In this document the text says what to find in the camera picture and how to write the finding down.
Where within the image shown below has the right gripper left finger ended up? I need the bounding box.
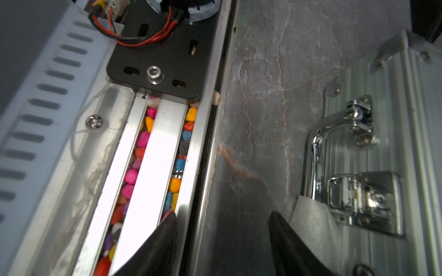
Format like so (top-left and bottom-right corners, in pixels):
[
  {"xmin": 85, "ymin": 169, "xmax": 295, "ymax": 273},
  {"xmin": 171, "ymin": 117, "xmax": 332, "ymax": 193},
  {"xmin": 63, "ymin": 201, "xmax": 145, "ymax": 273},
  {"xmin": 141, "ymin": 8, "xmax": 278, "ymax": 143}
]
[{"xmin": 115, "ymin": 212, "xmax": 178, "ymax": 276}]

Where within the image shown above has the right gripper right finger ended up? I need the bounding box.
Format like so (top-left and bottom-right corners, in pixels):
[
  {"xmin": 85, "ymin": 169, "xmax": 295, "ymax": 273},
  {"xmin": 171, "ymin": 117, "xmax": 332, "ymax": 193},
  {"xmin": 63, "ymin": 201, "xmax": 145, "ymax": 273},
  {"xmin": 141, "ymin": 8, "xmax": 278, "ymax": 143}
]
[{"xmin": 268, "ymin": 211, "xmax": 333, "ymax": 276}]

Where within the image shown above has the silver aluminium poker case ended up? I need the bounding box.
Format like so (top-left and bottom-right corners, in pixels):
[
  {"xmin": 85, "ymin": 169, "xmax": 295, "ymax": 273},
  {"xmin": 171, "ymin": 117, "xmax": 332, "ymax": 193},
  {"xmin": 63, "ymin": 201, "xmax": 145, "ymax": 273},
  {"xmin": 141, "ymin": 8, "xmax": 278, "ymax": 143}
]
[{"xmin": 291, "ymin": 31, "xmax": 442, "ymax": 276}]

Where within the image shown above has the aluminium front rail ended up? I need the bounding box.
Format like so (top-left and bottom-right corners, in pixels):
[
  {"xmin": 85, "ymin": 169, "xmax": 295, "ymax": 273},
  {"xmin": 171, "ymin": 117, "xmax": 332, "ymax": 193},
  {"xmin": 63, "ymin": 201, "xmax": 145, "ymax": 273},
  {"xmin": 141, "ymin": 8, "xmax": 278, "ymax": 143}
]
[{"xmin": 1, "ymin": 1, "xmax": 236, "ymax": 276}]

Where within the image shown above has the white slotted cable duct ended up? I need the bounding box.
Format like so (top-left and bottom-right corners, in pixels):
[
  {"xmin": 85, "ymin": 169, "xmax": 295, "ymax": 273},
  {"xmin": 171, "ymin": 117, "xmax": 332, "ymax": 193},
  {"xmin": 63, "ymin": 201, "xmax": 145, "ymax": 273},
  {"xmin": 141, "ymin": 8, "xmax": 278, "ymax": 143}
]
[{"xmin": 1, "ymin": 4, "xmax": 111, "ymax": 270}]

